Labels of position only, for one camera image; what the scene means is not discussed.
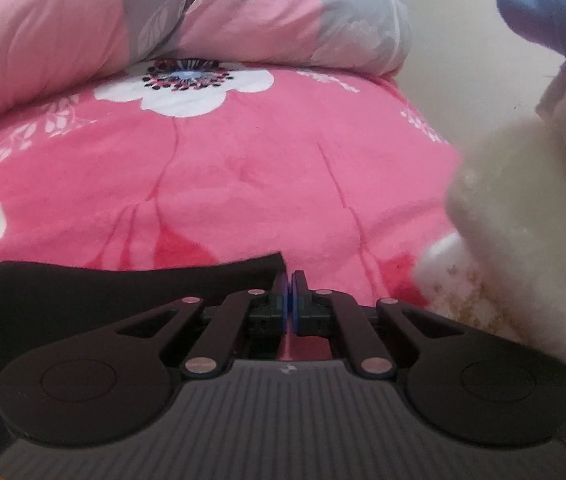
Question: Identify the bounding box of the cream folded garment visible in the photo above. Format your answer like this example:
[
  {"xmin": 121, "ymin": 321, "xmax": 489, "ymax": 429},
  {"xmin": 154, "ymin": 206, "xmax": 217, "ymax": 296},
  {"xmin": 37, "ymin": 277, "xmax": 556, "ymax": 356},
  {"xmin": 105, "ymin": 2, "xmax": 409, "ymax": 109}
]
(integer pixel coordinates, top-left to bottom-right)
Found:
[{"xmin": 443, "ymin": 60, "xmax": 566, "ymax": 266}]

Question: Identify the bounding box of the black shirt with white print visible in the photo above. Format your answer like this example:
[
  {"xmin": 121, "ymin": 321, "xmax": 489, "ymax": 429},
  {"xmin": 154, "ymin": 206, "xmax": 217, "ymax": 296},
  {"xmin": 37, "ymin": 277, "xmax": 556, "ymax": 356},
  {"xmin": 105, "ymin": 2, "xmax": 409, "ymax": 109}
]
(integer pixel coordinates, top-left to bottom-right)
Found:
[{"xmin": 0, "ymin": 253, "xmax": 288, "ymax": 466}]

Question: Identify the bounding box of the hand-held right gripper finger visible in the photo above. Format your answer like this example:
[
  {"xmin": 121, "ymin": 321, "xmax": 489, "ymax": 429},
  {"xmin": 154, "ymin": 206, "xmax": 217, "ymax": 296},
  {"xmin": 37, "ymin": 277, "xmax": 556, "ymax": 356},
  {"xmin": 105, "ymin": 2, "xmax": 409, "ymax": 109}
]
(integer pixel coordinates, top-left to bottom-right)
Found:
[
  {"xmin": 289, "ymin": 270, "xmax": 464, "ymax": 380},
  {"xmin": 113, "ymin": 270, "xmax": 287, "ymax": 379}
]

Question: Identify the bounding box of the pink floral bed blanket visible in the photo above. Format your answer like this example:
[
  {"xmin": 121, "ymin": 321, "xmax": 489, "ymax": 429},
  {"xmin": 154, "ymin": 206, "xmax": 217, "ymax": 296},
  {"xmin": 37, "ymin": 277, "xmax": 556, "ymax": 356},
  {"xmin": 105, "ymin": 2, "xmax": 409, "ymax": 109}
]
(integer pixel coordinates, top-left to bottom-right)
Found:
[{"xmin": 0, "ymin": 57, "xmax": 468, "ymax": 361}]

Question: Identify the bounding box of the pink grey floral quilt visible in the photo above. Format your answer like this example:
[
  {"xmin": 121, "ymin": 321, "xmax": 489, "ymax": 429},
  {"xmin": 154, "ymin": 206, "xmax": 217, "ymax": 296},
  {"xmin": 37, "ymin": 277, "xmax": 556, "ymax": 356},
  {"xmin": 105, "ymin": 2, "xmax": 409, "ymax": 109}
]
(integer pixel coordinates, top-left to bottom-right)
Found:
[{"xmin": 0, "ymin": 0, "xmax": 414, "ymax": 133}]

